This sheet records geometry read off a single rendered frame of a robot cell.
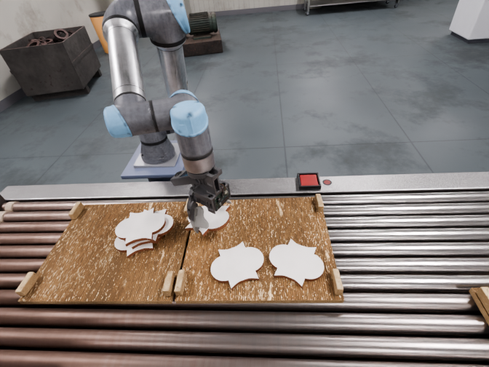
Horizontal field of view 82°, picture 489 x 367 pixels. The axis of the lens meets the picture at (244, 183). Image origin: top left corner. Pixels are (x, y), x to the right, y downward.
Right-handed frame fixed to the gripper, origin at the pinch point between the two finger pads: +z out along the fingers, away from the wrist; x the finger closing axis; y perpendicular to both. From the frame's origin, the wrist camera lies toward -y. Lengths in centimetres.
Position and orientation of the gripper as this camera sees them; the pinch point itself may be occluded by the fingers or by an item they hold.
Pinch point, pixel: (207, 217)
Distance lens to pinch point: 83.3
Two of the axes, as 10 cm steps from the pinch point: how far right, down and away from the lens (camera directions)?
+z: 0.8, 7.4, 6.6
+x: 5.6, -5.8, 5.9
